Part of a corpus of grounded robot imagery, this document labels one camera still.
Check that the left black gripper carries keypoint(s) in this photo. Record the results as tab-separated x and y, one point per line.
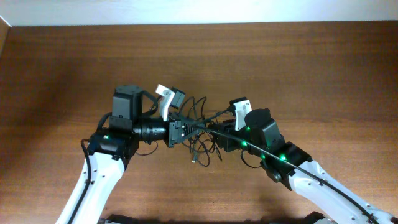
175	134

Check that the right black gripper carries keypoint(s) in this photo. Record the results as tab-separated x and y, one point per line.
227	144

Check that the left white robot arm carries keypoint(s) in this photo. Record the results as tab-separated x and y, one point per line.
137	116

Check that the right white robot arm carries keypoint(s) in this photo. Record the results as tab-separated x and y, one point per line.
285	163

